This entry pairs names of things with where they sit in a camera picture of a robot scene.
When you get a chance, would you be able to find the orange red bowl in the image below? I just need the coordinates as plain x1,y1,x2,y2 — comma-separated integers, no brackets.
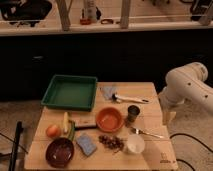
96,107,124,133

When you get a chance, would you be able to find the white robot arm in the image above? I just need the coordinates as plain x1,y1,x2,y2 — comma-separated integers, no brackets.
158,62,213,125

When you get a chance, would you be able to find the dark maroon bowl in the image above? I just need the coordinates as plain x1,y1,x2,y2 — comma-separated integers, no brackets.
45,137,74,168

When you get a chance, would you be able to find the silver fork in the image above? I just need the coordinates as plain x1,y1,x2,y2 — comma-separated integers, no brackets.
130,127,164,139

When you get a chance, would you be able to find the dark metal cup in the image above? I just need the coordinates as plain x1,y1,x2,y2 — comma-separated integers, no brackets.
127,105,140,122

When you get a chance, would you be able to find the white plastic cup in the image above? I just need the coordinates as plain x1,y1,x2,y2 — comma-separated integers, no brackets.
125,134,145,154

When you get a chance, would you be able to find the light blue cloth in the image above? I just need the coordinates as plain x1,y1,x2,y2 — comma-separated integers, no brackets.
100,86,116,100

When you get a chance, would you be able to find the blue sponge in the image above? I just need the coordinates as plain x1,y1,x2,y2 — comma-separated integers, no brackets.
76,133,97,156

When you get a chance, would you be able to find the green banana shaped toy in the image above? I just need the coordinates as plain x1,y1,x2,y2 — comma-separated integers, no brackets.
68,121,75,141

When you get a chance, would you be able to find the green plastic tray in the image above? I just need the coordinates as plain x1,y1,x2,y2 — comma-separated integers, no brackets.
41,75,97,111

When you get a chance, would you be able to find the orange peach fruit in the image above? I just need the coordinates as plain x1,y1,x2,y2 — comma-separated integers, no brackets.
46,125,61,139

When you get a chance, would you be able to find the black pole stand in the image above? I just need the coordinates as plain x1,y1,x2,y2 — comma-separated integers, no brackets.
8,121,23,171

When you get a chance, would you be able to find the black floor cable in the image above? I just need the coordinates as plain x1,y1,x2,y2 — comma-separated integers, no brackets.
169,132,213,171

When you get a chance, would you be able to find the wooden block with black handle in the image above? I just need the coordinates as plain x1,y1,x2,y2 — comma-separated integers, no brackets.
71,116,97,130

